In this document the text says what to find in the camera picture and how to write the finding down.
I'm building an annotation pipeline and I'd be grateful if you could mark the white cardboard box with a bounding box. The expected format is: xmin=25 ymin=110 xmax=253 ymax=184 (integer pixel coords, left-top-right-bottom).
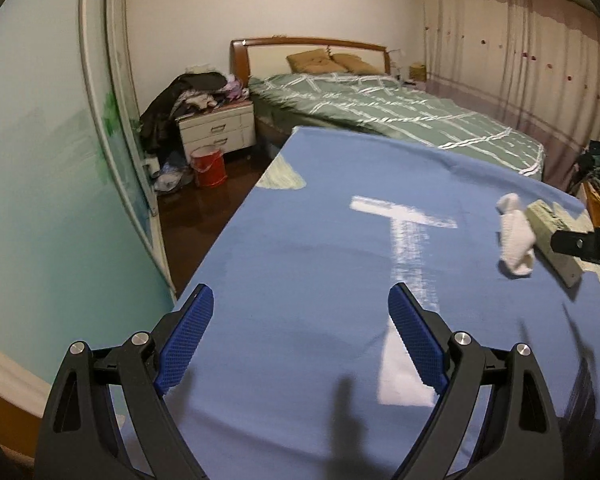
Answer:
xmin=524 ymin=199 xmax=594 ymax=290

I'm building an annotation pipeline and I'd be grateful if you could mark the white tissue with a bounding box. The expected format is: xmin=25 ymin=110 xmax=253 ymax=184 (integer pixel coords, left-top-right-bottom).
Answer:
xmin=496 ymin=193 xmax=536 ymax=278

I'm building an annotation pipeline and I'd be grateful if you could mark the clothes pile on cabinet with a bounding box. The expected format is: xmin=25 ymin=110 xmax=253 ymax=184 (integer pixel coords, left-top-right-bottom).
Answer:
xmin=567 ymin=140 xmax=600 ymax=195

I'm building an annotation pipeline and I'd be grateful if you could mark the blue star tablecloth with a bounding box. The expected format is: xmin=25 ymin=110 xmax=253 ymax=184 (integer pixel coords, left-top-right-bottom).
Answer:
xmin=166 ymin=129 xmax=600 ymax=479

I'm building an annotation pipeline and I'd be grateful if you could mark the sliding wardrobe door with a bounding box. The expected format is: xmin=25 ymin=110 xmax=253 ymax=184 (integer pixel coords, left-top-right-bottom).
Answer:
xmin=0 ymin=0 xmax=173 ymax=382

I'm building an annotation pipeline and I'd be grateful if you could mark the red bucket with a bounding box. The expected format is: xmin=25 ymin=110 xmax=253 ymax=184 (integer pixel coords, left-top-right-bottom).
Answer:
xmin=189 ymin=145 xmax=227 ymax=188

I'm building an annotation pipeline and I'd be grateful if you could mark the pink white curtain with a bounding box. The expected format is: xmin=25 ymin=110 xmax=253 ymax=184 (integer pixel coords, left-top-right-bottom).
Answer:
xmin=424 ymin=0 xmax=600 ymax=188

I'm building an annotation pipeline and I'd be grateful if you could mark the white nightstand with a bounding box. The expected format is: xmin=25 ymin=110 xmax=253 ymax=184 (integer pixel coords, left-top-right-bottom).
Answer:
xmin=176 ymin=101 xmax=257 ymax=159

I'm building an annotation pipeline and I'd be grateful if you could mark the green plaid duvet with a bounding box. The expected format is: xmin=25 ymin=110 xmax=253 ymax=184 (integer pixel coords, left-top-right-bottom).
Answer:
xmin=249 ymin=74 xmax=545 ymax=180

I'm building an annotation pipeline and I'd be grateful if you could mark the yellow box on far nightstand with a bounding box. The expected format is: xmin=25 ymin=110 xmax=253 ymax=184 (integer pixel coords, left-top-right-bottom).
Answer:
xmin=408 ymin=63 xmax=427 ymax=82

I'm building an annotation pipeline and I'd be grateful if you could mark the dark clothes pile on nightstand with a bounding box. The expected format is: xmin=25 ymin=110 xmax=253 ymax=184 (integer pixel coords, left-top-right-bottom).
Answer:
xmin=140 ymin=72 xmax=246 ymax=160

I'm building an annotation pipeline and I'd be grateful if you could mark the right brown pillow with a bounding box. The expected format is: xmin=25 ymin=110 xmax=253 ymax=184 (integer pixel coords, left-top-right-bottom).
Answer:
xmin=332 ymin=53 xmax=385 ymax=76

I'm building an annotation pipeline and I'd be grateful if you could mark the brown pillow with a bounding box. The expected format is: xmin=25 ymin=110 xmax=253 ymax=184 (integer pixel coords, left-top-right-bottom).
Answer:
xmin=286 ymin=49 xmax=347 ymax=75
xmin=332 ymin=53 xmax=385 ymax=76

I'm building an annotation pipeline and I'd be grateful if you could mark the left brown pillow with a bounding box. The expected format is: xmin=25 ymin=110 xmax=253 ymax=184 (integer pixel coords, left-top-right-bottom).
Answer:
xmin=286 ymin=49 xmax=347 ymax=75

